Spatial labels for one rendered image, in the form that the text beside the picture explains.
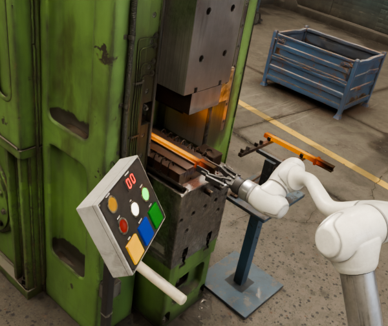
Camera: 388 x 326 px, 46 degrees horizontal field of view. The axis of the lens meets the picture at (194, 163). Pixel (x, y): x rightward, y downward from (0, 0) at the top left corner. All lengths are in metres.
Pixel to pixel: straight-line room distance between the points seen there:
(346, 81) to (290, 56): 0.78
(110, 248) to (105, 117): 0.52
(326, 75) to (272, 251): 2.88
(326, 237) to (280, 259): 1.89
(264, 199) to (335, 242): 0.61
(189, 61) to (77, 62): 0.46
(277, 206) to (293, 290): 1.25
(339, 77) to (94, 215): 4.44
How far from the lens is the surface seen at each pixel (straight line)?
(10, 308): 2.76
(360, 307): 1.45
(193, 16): 1.70
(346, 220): 1.36
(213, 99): 1.96
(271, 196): 1.88
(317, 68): 5.68
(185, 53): 1.75
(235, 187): 1.94
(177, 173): 2.01
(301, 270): 3.20
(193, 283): 2.67
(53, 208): 2.36
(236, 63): 2.29
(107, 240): 1.49
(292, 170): 1.91
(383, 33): 9.93
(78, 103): 1.96
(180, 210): 2.04
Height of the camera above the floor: 2.06
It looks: 31 degrees down
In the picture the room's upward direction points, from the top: 10 degrees clockwise
